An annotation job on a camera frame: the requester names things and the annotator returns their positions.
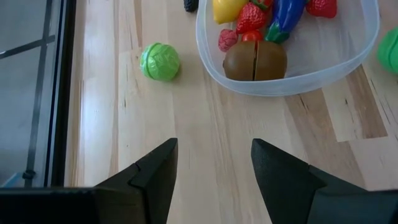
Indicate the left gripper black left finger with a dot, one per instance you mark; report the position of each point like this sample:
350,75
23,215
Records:
149,186

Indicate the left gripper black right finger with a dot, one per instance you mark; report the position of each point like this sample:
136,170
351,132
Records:
289,186

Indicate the green cabbage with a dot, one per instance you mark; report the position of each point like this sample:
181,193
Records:
160,62

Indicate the brown kiwi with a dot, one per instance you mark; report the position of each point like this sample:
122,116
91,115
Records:
242,60

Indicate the small red cherry tomato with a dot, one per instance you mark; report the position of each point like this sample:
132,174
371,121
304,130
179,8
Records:
262,3
252,36

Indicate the pink raspberry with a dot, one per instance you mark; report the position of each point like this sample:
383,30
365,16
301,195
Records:
227,40

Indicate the blue eggplant green cap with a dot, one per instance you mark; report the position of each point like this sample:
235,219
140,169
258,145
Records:
286,15

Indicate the red strawberry green leaves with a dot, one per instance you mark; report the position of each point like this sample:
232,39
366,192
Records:
250,18
321,7

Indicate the yellow lemon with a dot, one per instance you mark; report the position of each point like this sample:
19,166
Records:
228,11

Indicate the black blackberry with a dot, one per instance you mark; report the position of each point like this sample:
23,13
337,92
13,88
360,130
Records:
191,4

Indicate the clear plastic tupperware container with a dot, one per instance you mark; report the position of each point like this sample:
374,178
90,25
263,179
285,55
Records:
326,56

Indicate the black table edge frame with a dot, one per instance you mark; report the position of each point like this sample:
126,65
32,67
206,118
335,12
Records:
63,93

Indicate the grey frame bar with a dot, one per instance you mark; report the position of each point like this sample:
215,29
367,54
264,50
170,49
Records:
37,102
18,49

